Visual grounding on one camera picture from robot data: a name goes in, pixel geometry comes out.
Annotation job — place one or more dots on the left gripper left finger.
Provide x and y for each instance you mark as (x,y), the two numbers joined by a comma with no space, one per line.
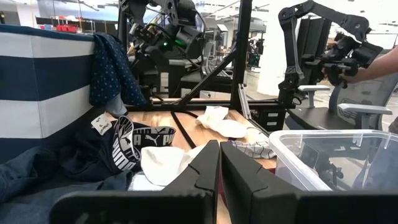
(186,205)

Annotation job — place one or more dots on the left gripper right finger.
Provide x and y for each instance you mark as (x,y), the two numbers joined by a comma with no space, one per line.
(264,205)

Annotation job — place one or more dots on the large white cloth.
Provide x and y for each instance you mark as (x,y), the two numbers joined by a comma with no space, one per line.
(161,165)

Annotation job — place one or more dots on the black Puma underwear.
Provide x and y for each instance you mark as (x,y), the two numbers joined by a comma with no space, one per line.
(124,146)

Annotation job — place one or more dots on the dark blue denim jeans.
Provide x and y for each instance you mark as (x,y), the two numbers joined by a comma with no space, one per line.
(25,186)

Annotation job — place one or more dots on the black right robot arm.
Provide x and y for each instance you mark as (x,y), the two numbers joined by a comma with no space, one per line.
(183,34)

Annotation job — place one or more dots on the person's forearm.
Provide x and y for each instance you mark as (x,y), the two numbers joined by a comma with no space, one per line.
(376,67)

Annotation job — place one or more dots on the grey sock with purple stripes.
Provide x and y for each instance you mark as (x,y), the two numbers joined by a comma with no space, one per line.
(255,151)

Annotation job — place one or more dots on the clear plastic bin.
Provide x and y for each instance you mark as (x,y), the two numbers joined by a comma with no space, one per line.
(280,149)

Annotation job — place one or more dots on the white sock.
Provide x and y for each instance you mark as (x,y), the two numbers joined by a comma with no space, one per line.
(213,115)
(231,129)

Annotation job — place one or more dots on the black office chair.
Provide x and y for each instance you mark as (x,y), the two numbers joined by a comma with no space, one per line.
(311,118)

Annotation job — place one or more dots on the white handwritten paper tag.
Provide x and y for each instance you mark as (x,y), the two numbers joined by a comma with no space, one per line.
(101,124)

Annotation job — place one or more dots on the grey mesh office chair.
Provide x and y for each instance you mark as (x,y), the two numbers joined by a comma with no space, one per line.
(363,109)

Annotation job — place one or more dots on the blue polka-dot cloth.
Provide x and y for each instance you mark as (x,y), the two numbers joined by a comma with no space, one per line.
(109,68)

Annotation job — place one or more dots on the navy white striped fabric basket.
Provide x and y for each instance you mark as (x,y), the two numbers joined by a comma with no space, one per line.
(31,77)

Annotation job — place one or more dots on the red storage bins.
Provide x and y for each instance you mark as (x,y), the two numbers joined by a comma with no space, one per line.
(66,28)

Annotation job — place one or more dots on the black aluminium rig frame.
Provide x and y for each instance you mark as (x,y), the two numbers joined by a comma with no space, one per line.
(244,46)

